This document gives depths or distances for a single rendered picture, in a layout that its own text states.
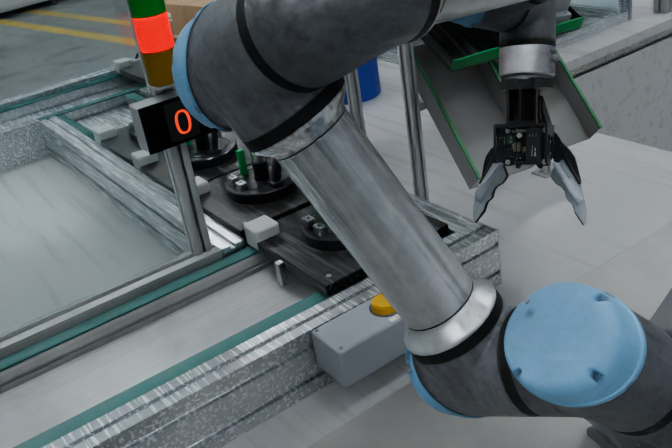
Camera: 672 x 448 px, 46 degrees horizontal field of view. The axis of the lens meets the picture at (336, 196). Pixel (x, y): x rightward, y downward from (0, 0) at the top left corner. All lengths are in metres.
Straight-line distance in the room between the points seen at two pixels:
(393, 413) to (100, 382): 0.41
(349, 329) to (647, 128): 1.84
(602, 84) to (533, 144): 1.44
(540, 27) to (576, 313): 0.45
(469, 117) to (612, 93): 1.20
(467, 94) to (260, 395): 0.65
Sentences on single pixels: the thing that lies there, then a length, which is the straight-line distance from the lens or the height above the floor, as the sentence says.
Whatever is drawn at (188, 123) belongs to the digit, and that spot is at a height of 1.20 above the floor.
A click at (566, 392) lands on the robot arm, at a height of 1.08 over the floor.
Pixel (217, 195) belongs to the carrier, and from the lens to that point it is 1.50.
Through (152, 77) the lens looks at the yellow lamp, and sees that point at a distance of 1.18.
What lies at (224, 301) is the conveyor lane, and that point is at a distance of 1.27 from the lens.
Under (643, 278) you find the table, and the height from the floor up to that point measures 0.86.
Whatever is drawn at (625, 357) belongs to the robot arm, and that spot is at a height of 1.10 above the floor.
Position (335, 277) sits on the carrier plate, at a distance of 1.16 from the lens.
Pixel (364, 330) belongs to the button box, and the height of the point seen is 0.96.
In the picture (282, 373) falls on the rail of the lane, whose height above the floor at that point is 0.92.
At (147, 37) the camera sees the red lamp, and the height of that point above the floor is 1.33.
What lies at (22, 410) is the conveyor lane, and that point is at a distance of 1.19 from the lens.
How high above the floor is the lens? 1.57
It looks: 25 degrees down
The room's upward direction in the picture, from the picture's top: 9 degrees counter-clockwise
